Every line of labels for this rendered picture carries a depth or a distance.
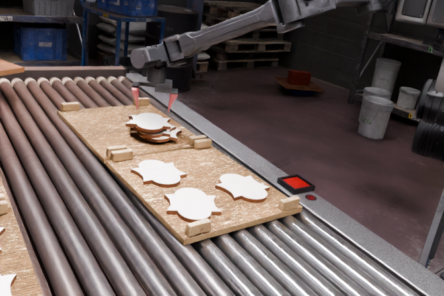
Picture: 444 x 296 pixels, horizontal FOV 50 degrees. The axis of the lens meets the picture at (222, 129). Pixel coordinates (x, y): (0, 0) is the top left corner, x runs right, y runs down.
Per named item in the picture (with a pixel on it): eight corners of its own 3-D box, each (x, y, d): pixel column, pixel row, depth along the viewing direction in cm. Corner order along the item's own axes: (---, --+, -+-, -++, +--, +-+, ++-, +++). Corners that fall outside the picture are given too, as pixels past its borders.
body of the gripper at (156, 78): (171, 91, 145) (174, 68, 142) (138, 87, 143) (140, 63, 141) (171, 85, 151) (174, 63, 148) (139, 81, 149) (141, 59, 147)
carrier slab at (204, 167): (211, 149, 149) (211, 145, 148) (301, 212, 119) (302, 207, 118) (105, 165, 129) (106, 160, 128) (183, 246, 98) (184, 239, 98)
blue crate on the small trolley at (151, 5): (124, 7, 494) (125, -13, 486) (158, 16, 468) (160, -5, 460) (95, 7, 464) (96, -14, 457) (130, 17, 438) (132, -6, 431)
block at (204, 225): (207, 227, 103) (208, 217, 103) (211, 231, 102) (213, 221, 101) (183, 233, 100) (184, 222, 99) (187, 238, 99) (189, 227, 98)
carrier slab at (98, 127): (149, 107, 180) (150, 103, 179) (209, 148, 150) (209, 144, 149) (57, 114, 160) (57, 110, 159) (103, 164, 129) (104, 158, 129)
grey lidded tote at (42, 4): (61, 11, 556) (61, -10, 547) (76, 17, 533) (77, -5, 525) (19, 10, 521) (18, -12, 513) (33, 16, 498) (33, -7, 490)
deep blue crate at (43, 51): (56, 53, 572) (57, 22, 560) (67, 61, 542) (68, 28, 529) (12, 53, 543) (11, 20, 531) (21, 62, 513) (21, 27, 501)
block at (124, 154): (130, 156, 132) (131, 148, 131) (133, 159, 131) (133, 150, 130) (110, 160, 129) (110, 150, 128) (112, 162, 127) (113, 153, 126)
